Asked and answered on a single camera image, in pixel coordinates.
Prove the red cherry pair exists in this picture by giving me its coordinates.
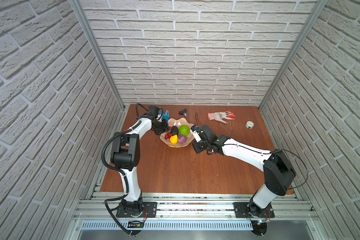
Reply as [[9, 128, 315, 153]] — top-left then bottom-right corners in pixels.
[[165, 133, 173, 140]]

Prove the dark fake avocado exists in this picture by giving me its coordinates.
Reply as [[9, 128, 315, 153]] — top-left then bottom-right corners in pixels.
[[171, 126, 179, 136]]

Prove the yellow fake pear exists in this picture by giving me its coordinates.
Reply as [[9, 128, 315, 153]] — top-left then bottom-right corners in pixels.
[[170, 135, 178, 144]]

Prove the green bumpy fake fruit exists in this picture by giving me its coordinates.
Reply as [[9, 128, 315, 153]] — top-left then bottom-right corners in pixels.
[[178, 125, 190, 136]]

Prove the purple fake cabbage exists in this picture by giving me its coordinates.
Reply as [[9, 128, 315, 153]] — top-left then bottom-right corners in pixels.
[[178, 135, 187, 144]]

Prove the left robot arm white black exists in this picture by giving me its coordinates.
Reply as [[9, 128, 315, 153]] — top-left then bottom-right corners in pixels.
[[111, 106, 169, 216]]

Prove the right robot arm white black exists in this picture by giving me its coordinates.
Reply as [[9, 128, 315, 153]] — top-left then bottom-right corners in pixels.
[[191, 125, 296, 217]]

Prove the pink wavy fruit bowl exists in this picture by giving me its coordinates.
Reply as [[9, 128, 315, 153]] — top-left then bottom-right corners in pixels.
[[160, 118, 194, 148]]

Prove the blue work glove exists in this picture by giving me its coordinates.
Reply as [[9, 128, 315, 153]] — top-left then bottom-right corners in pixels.
[[159, 109, 170, 121]]

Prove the white red work glove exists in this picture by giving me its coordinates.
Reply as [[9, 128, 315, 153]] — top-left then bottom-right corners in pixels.
[[207, 111, 236, 124]]

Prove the black small relay part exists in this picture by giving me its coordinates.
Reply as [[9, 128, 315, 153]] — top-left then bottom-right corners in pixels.
[[179, 109, 188, 118]]

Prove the white tape roll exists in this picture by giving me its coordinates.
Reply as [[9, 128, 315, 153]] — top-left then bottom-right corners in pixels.
[[246, 121, 254, 129]]

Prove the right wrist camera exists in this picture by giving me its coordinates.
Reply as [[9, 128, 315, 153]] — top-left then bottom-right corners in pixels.
[[190, 125, 201, 143]]

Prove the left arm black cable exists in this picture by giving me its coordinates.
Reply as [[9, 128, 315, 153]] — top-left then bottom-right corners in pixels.
[[100, 102, 151, 236]]

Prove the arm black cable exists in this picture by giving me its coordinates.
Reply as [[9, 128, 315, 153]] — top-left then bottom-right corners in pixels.
[[194, 112, 309, 190], [100, 102, 151, 236]]

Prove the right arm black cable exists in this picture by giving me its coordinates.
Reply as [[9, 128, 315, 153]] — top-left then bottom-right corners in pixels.
[[194, 112, 309, 190]]

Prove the aluminium frame rail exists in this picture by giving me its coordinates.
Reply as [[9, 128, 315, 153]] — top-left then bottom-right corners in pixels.
[[73, 192, 320, 232]]

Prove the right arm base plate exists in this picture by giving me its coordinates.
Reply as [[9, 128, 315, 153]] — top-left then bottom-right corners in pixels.
[[233, 202, 275, 219]]

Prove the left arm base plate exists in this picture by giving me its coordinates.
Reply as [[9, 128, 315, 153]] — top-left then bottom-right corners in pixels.
[[116, 201, 158, 218]]

